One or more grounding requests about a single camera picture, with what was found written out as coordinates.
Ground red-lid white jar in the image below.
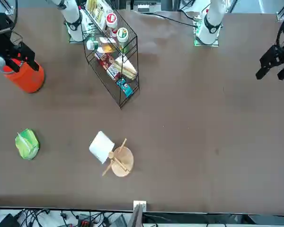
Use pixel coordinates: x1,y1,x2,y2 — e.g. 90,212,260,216
106,13,119,38

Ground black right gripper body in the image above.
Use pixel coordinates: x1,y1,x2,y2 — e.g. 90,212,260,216
0,13,23,61

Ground black box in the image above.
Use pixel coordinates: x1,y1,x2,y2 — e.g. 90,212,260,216
0,213,21,227

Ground black wire shelf rack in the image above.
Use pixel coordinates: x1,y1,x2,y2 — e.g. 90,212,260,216
83,0,140,110

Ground teal snack box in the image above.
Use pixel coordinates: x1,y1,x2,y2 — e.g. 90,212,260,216
115,78,133,97

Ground wooden roll holder stand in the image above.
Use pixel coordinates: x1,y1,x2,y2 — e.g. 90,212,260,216
101,138,134,178

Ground white paper towel roll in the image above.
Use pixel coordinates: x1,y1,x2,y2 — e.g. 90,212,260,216
89,131,115,165

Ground black power strip red switches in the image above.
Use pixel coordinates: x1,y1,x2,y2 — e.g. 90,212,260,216
77,212,92,227

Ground green tissue pack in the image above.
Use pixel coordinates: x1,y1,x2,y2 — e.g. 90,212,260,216
15,128,40,161

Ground red patterned snack box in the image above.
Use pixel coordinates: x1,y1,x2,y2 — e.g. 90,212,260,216
94,51,122,83

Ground orange bin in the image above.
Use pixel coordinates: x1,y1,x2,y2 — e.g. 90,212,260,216
2,59,45,94

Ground long white yellow box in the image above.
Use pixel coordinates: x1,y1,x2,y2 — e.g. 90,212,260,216
85,0,115,31

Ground grey power strip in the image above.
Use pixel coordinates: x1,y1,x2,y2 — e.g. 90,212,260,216
136,2,150,12

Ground orange snack box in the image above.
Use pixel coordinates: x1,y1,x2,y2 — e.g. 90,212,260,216
98,36,117,54

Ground green-lid white jar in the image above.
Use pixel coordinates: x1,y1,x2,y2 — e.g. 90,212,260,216
116,27,130,49

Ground small white green-label bottle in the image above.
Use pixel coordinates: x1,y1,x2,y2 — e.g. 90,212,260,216
86,39,100,51

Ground aluminium profile post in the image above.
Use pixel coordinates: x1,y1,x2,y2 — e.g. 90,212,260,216
127,200,147,227

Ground wrapped triangle sandwich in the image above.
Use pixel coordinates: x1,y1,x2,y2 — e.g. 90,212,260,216
114,55,138,80

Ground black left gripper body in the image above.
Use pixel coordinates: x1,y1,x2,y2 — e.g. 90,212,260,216
259,44,284,69

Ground black cable on table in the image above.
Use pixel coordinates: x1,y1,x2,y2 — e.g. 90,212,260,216
137,11,199,28

